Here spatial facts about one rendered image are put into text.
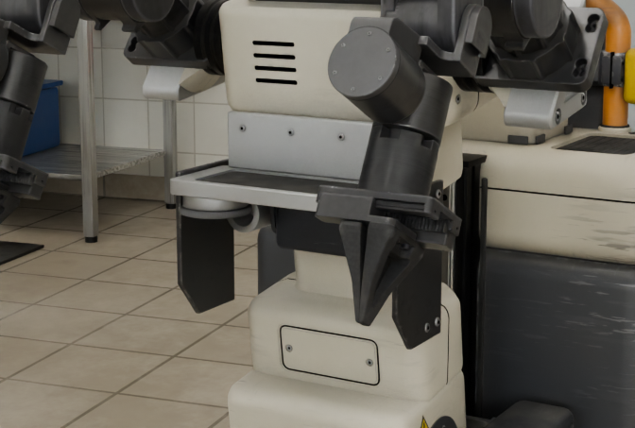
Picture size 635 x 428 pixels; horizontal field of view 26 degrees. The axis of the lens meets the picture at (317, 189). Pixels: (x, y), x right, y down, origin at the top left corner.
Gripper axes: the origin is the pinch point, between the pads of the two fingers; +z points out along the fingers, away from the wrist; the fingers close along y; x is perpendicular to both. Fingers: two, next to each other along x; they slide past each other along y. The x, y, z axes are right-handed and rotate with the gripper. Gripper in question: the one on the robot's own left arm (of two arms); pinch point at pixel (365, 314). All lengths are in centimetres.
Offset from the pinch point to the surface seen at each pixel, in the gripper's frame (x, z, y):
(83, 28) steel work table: 238, -122, -254
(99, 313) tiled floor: 212, -25, -195
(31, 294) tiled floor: 217, -28, -225
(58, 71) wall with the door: 305, -131, -322
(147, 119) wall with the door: 320, -118, -283
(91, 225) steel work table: 269, -62, -254
